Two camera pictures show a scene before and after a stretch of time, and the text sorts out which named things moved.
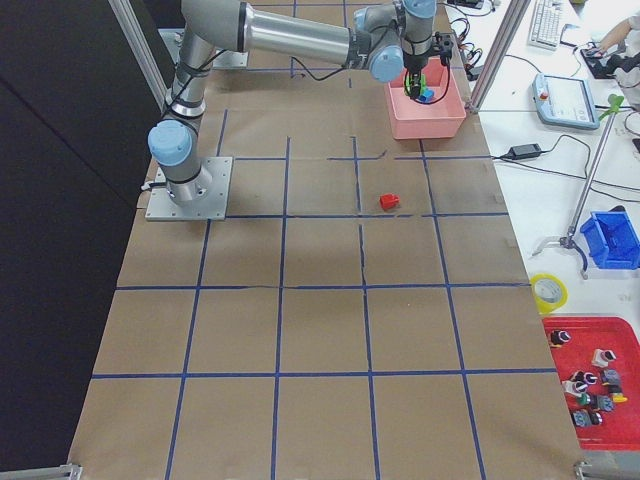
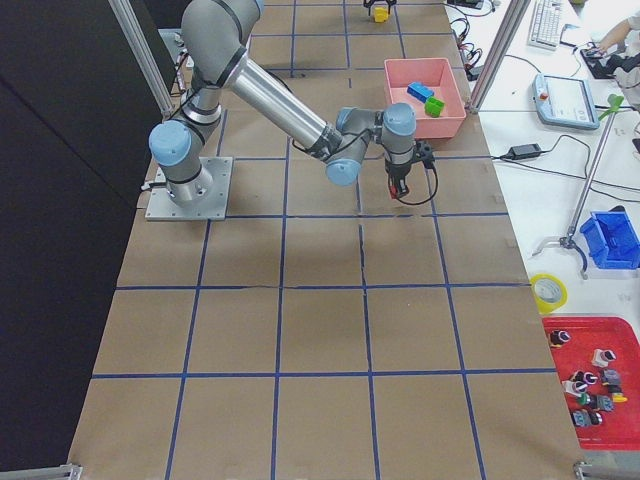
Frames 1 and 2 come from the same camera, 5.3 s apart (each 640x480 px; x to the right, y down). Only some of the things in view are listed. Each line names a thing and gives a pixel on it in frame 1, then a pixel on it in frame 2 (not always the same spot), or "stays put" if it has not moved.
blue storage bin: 612,240 stays put
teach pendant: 565,101 stays put
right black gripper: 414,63 -> 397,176
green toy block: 423,83 -> 433,106
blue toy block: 426,96 stays put
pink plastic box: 411,120 stays put
